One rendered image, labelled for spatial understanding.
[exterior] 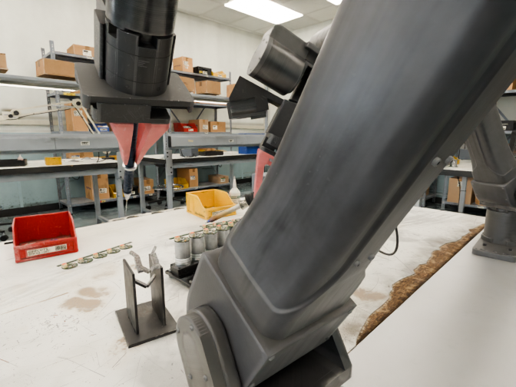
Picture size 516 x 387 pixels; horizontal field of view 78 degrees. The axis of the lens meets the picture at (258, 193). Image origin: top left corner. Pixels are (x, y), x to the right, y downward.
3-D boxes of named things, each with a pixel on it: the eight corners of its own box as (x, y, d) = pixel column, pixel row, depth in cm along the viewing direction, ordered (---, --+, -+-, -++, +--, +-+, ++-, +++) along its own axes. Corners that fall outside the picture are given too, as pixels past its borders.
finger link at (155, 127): (85, 145, 37) (82, 67, 31) (147, 143, 41) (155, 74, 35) (94, 183, 33) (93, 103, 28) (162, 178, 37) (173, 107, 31)
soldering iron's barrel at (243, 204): (211, 226, 49) (249, 207, 48) (206, 217, 48) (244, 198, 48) (213, 223, 50) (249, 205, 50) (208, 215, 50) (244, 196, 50)
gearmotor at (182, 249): (193, 269, 52) (193, 238, 51) (180, 273, 50) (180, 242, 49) (185, 264, 53) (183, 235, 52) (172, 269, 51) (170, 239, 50)
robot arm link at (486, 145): (513, 214, 61) (462, 54, 50) (478, 206, 67) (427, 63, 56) (534, 195, 62) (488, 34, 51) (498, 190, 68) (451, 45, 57)
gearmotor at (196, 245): (207, 263, 54) (206, 234, 53) (196, 268, 52) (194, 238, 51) (199, 259, 55) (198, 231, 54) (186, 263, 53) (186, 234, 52)
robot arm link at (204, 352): (173, 302, 17) (233, 358, 13) (288, 262, 23) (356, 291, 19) (178, 402, 18) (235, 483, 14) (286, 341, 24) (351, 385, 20)
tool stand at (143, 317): (126, 365, 37) (132, 321, 30) (110, 292, 43) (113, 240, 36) (174, 347, 40) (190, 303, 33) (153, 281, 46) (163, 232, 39)
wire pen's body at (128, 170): (122, 196, 40) (127, 120, 33) (119, 187, 41) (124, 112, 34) (135, 194, 41) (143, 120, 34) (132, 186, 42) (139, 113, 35)
